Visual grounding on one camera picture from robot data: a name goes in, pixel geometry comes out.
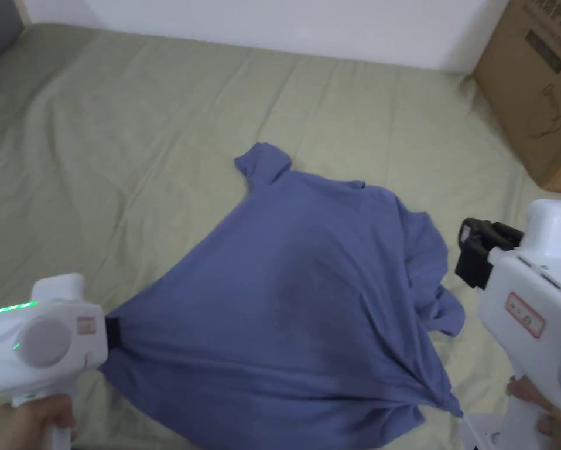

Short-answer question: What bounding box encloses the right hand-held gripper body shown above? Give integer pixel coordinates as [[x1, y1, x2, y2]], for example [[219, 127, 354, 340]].
[[454, 199, 561, 450]]

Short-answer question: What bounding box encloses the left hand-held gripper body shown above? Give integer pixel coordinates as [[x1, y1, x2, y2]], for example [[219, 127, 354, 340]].
[[0, 273, 122, 450]]

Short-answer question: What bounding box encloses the blue shirt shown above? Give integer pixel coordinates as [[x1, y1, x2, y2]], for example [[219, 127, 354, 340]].
[[97, 141, 465, 444]]

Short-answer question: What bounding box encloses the person's left hand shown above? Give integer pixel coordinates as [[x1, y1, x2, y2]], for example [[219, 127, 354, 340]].
[[0, 393, 78, 450]]

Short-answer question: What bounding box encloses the person's right hand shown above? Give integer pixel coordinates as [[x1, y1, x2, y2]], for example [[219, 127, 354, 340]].
[[505, 374, 561, 437]]

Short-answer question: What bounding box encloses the brown cardboard carton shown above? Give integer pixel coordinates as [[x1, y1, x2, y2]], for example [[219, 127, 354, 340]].
[[471, 0, 561, 194]]

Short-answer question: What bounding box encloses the bed with pale green sheet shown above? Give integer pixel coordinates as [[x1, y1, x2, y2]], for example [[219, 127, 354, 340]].
[[0, 22, 561, 450]]

